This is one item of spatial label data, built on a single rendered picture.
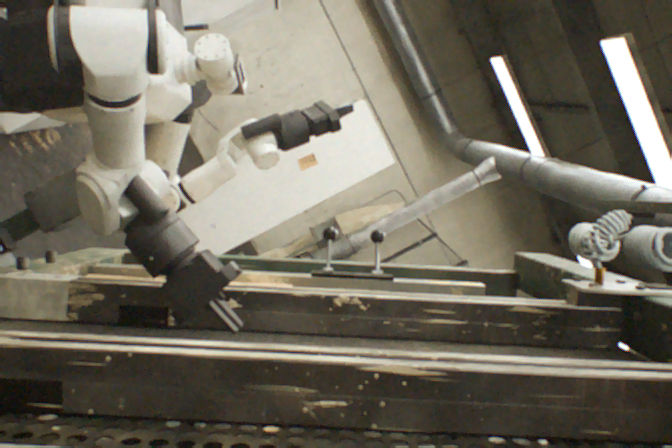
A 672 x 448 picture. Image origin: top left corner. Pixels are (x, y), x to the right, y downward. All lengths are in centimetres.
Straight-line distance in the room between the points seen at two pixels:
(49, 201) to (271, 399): 126
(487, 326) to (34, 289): 78
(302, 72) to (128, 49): 872
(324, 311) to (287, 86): 847
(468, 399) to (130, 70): 53
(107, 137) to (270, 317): 43
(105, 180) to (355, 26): 878
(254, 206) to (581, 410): 457
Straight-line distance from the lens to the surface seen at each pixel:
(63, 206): 183
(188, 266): 94
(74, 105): 127
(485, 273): 181
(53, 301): 119
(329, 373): 67
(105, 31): 80
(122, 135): 85
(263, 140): 152
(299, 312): 109
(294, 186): 513
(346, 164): 513
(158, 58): 80
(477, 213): 1012
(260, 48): 950
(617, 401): 74
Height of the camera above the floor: 150
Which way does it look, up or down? 1 degrees down
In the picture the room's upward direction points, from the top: 62 degrees clockwise
